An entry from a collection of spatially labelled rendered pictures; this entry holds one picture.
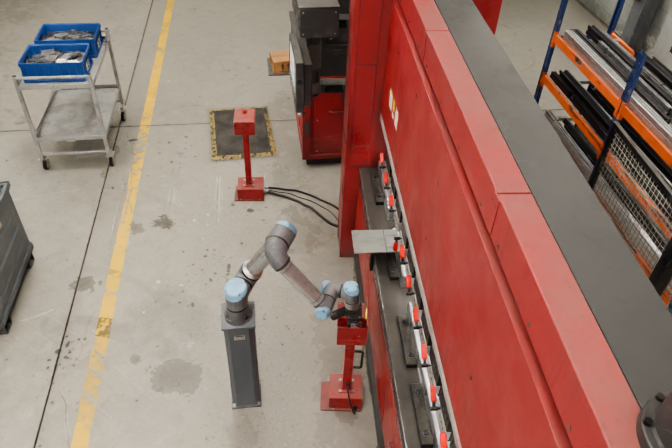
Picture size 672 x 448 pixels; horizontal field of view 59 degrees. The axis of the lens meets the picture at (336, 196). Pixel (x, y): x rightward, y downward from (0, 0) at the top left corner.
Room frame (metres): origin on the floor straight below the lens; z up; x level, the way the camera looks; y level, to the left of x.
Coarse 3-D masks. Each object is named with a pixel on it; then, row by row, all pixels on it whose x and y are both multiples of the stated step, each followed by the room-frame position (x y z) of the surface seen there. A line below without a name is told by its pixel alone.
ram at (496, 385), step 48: (384, 96) 3.21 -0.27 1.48; (432, 96) 2.22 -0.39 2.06; (432, 144) 2.04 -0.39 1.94; (432, 192) 1.92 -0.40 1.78; (432, 240) 1.81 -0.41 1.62; (480, 240) 1.35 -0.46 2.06; (432, 288) 1.69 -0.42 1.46; (480, 288) 1.26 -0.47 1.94; (432, 336) 1.57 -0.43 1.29; (480, 336) 1.17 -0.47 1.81; (528, 336) 0.99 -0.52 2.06; (480, 384) 1.08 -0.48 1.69; (528, 384) 0.87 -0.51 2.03; (480, 432) 0.99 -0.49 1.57; (528, 432) 0.79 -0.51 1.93
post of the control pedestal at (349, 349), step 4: (348, 348) 2.04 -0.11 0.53; (352, 348) 2.04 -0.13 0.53; (344, 352) 2.07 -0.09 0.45; (348, 352) 2.04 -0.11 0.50; (352, 352) 2.04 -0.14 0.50; (344, 356) 2.05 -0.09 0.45; (348, 356) 2.04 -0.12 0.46; (352, 356) 2.04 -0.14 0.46; (344, 360) 2.04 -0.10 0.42; (348, 360) 2.04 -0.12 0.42; (352, 360) 2.04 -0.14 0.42; (344, 364) 2.04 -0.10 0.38; (348, 364) 2.04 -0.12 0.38; (352, 364) 2.04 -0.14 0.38; (344, 368) 2.04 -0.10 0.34; (348, 368) 2.04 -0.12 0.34; (352, 368) 2.04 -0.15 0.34; (344, 372) 2.04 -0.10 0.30; (348, 372) 2.04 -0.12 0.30; (344, 376) 2.04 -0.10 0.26; (348, 376) 2.04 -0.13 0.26; (344, 380) 2.04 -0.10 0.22; (348, 380) 2.04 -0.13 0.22; (344, 384) 2.04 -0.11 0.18; (344, 388) 2.04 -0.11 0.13
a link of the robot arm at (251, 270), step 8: (280, 224) 2.14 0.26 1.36; (288, 224) 2.14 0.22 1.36; (272, 232) 2.09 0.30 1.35; (280, 232) 2.08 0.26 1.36; (288, 232) 2.10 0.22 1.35; (296, 232) 2.14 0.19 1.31; (288, 240) 2.06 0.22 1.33; (288, 248) 2.04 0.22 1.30; (256, 256) 2.13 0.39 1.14; (264, 256) 2.10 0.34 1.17; (248, 264) 2.15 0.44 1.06; (256, 264) 2.11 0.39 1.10; (264, 264) 2.11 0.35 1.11; (240, 272) 2.15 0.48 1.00; (248, 272) 2.13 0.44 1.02; (256, 272) 2.12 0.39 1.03; (248, 280) 2.11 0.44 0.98; (256, 280) 2.13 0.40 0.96
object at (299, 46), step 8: (296, 40) 3.68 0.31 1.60; (304, 40) 3.74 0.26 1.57; (296, 48) 3.56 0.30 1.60; (304, 48) 3.62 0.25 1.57; (296, 56) 3.45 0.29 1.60; (304, 56) 3.51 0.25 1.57; (296, 64) 3.36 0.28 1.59; (304, 64) 3.40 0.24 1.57; (296, 72) 3.36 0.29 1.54; (304, 72) 3.39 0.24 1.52; (296, 80) 3.36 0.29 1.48; (304, 80) 3.39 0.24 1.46; (296, 88) 3.36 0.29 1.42; (304, 88) 3.39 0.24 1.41; (296, 96) 3.36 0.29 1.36; (304, 96) 3.39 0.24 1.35; (296, 104) 3.36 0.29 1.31; (304, 104) 3.39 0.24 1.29
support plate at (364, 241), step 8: (352, 232) 2.49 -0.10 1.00; (360, 232) 2.50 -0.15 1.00; (368, 232) 2.50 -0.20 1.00; (376, 232) 2.50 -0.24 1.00; (384, 232) 2.51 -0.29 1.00; (392, 232) 2.51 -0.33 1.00; (352, 240) 2.43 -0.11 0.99; (360, 240) 2.43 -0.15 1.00; (368, 240) 2.43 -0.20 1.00; (376, 240) 2.44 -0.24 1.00; (384, 240) 2.44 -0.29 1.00; (360, 248) 2.37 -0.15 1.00; (368, 248) 2.37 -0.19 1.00; (376, 248) 2.37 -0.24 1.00; (384, 248) 2.38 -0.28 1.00; (392, 248) 2.38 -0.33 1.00
